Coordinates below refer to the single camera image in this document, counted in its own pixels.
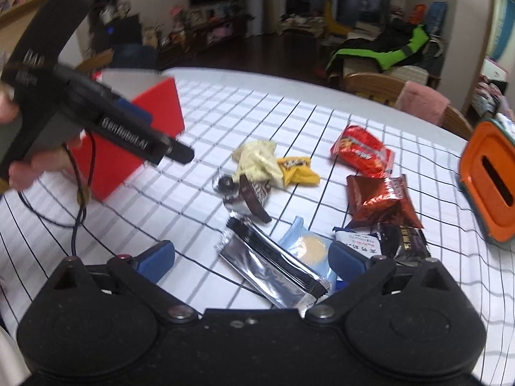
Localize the silver black snack packet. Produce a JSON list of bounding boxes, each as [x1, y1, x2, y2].
[[214, 211, 331, 310]]

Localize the dark red foil packet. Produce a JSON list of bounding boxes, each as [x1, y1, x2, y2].
[[344, 174, 424, 230]]

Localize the person's left hand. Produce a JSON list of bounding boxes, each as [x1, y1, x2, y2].
[[0, 87, 84, 191]]

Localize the checked white tablecloth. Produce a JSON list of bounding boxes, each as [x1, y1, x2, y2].
[[0, 73, 515, 382]]

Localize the yellow snack packet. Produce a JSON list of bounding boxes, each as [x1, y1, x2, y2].
[[277, 156, 321, 188]]

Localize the light blue biscuit packet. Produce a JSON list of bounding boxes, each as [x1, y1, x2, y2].
[[277, 216, 349, 294]]

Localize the sofa with cream cover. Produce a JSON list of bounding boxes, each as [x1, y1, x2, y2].
[[342, 54, 441, 89]]

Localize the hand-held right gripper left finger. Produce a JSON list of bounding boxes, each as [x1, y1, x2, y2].
[[42, 240, 200, 326]]

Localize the cream snack wrapper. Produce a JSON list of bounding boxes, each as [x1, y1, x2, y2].
[[233, 140, 284, 189]]

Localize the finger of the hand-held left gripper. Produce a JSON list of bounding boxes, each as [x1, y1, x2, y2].
[[108, 92, 154, 127], [163, 139, 196, 166]]

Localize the black cable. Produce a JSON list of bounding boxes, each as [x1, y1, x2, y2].
[[16, 131, 97, 258]]

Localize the orange tissue box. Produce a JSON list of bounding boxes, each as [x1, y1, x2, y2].
[[459, 117, 515, 246]]

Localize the wooden chair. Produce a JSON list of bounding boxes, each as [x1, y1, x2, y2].
[[344, 71, 474, 141]]

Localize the white cardboard box red edge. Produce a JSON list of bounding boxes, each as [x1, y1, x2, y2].
[[60, 68, 186, 204]]

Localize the cluttered coffee table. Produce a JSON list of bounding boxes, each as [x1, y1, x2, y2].
[[279, 14, 328, 39]]

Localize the round dark chocolate ball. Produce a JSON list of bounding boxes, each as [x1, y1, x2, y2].
[[212, 175, 238, 194]]

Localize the blue bag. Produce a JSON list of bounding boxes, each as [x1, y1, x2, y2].
[[426, 2, 449, 33]]

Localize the brown chocolate packet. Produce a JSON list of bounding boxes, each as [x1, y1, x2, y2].
[[223, 173, 273, 225]]

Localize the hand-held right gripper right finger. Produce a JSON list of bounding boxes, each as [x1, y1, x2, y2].
[[304, 241, 463, 326]]

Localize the dark blue cloth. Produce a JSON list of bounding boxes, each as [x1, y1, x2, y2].
[[110, 42, 157, 71]]

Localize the green black jacket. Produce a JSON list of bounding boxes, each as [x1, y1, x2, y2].
[[325, 24, 429, 79]]

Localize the red snack packet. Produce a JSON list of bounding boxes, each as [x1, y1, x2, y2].
[[330, 124, 396, 179]]

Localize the dark television cabinet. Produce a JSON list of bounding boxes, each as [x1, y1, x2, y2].
[[159, 6, 250, 63]]

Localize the yellow toy giraffe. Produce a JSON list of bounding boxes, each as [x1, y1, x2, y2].
[[318, 0, 351, 33]]

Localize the pink towel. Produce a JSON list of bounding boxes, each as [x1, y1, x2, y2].
[[394, 80, 450, 126]]

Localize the white blue snack packet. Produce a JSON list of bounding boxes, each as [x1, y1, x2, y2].
[[332, 227, 383, 256]]

